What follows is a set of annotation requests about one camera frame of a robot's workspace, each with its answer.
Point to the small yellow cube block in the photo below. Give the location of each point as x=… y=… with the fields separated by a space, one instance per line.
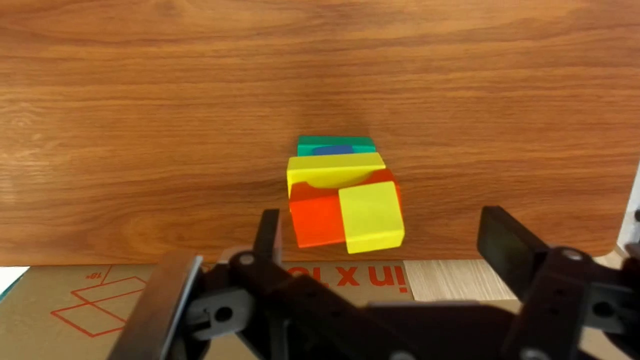
x=371 y=217

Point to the yellow rectangular block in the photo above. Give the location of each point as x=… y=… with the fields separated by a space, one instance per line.
x=332 y=168

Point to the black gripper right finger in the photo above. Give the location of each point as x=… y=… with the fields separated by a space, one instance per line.
x=510 y=236

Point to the orange arch block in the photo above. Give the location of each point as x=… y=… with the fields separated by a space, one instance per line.
x=314 y=220

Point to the blue block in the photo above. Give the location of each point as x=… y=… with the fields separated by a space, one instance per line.
x=332 y=150

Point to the green block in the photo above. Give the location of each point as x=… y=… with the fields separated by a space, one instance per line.
x=332 y=140

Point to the large cardboard box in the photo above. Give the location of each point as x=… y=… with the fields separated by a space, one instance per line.
x=61 y=312

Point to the small white object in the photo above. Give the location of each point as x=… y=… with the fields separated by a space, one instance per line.
x=630 y=213

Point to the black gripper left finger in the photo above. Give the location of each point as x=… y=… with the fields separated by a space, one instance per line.
x=267 y=236

